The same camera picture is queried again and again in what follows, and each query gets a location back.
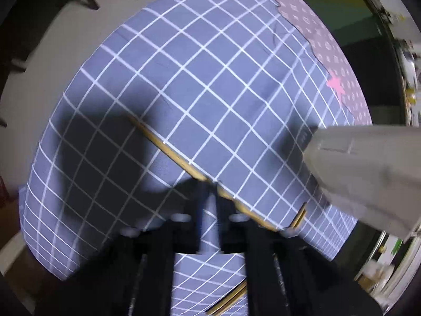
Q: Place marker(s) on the dark kitchen counter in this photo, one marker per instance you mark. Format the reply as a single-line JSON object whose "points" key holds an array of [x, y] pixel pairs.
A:
{"points": [[408, 72]]}

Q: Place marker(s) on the light bamboo chopstick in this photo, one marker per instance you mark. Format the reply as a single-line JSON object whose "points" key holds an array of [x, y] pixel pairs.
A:
{"points": [[227, 301], [154, 140], [297, 218], [184, 168]]}

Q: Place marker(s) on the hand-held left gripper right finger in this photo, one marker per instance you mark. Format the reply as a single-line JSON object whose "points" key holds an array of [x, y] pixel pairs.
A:
{"points": [[219, 223]]}

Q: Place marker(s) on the blue checked tablecloth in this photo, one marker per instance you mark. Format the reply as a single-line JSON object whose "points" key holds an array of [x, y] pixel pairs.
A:
{"points": [[197, 72]]}

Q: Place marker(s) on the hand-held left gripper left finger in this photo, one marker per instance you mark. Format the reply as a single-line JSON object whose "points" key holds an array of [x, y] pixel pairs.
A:
{"points": [[199, 223]]}

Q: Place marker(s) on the white utensil holder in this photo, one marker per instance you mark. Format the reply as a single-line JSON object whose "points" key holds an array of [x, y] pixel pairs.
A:
{"points": [[361, 171]]}

